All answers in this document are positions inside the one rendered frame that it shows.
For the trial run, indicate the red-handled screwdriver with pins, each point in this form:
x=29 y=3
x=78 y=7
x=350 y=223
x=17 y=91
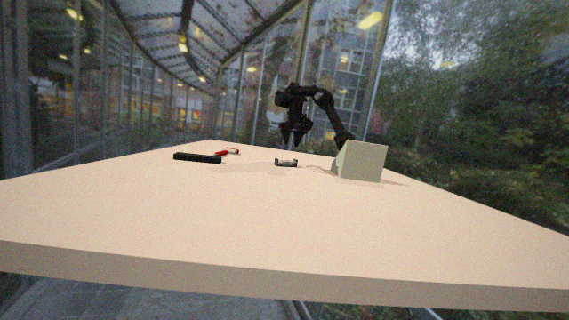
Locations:
x=221 y=153

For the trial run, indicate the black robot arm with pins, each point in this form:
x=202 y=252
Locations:
x=294 y=95

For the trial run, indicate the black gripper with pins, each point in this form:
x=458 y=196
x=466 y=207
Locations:
x=294 y=121

